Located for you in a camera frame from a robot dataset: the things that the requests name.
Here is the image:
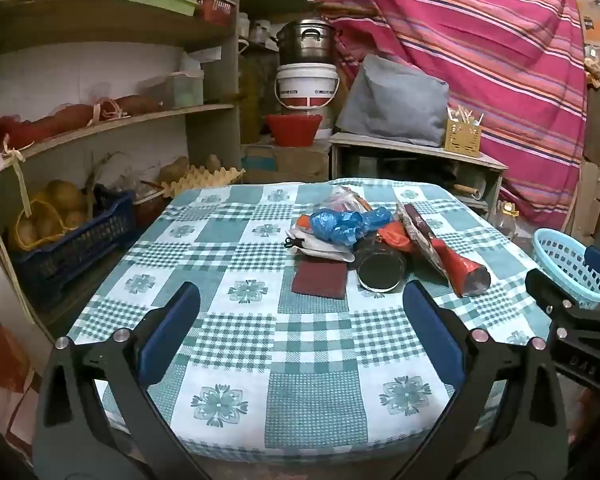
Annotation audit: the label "red patterned bag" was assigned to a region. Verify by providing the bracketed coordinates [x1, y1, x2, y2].
[0, 292, 31, 396]

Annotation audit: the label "yellow egg tray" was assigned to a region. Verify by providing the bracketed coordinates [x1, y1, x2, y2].
[161, 165, 246, 198]

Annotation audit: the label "clear plastic container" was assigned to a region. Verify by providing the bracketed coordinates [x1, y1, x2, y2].
[152, 70, 205, 110]

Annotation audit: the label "wooden shelf unit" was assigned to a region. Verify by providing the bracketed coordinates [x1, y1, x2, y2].
[0, 0, 243, 331]

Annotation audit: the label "white drawstring pouch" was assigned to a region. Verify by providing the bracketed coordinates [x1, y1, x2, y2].
[284, 227, 356, 263]

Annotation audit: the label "dark red scouring pad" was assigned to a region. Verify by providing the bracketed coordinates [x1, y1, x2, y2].
[291, 259, 348, 301]

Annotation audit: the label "cardboard sheets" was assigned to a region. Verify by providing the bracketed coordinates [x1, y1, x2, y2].
[572, 0, 600, 241]

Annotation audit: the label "red plastic basin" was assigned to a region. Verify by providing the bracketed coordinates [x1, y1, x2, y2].
[265, 113, 323, 147]

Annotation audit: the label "black cylinder can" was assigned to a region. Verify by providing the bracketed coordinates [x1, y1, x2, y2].
[356, 240, 407, 293]

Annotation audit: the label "green checkered tablecloth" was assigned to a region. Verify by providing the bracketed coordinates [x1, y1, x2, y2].
[67, 178, 553, 466]

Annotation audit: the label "red foil snack wrapper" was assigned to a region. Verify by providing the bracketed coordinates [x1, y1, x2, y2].
[432, 237, 491, 298]

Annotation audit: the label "large potato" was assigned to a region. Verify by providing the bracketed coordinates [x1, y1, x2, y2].
[159, 156, 190, 183]

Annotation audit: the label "grey cushion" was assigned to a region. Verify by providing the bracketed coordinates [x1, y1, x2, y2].
[336, 55, 451, 147]

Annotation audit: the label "wooden cabinet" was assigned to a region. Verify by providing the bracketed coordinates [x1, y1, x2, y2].
[329, 132, 508, 221]

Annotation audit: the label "red striped cloth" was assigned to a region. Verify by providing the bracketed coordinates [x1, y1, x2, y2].
[307, 0, 588, 228]

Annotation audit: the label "brown round basket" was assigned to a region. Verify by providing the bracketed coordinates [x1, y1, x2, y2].
[132, 192, 171, 228]

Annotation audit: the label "clear plastic bag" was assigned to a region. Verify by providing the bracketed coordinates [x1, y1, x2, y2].
[325, 186, 371, 213]

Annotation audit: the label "light blue plastic basket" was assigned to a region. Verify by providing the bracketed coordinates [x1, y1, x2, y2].
[532, 228, 600, 310]

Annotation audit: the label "steel cooking pot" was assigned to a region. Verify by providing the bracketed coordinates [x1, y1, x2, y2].
[276, 19, 341, 66]

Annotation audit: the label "red net bag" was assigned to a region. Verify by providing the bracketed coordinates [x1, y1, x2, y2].
[0, 95, 163, 163]

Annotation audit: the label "blue plastic bag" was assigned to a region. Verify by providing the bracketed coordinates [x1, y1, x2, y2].
[310, 207, 395, 247]

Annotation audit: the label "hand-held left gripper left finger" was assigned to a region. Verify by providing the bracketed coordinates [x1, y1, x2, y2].
[32, 281, 211, 480]

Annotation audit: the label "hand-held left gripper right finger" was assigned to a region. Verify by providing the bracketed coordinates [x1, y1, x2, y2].
[395, 280, 568, 480]

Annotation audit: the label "dark blue plastic crate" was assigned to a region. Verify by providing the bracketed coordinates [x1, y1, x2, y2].
[11, 187, 137, 296]

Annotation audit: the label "yellow net bag of potatoes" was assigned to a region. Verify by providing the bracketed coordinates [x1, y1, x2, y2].
[9, 180, 88, 251]

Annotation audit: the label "yellow chopstick holder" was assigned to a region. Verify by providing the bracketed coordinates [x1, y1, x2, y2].
[444, 119, 482, 157]

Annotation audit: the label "clear oil bottle yellow cap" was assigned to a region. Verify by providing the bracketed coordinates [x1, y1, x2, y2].
[497, 201, 521, 241]

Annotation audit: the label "cardboard box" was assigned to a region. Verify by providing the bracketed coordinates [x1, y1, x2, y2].
[241, 144, 331, 184]

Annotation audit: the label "white plastic bucket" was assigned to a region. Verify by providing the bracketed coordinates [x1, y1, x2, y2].
[275, 63, 340, 111]

